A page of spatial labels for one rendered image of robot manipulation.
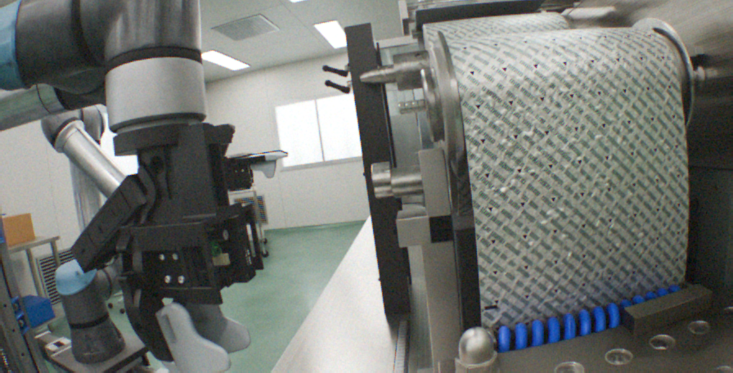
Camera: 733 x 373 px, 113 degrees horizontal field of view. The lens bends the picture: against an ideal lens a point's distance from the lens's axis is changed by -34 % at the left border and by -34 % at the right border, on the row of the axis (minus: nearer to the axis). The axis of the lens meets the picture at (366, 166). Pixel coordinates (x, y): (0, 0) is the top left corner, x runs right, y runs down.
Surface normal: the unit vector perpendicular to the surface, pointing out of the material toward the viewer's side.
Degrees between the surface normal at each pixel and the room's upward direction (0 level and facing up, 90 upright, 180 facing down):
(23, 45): 117
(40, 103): 134
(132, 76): 89
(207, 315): 87
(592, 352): 0
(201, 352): 93
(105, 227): 92
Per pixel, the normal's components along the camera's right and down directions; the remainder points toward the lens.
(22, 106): 0.29, 0.70
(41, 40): 0.28, 0.51
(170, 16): 0.77, -0.07
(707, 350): -0.14, -0.99
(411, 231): -0.13, 0.07
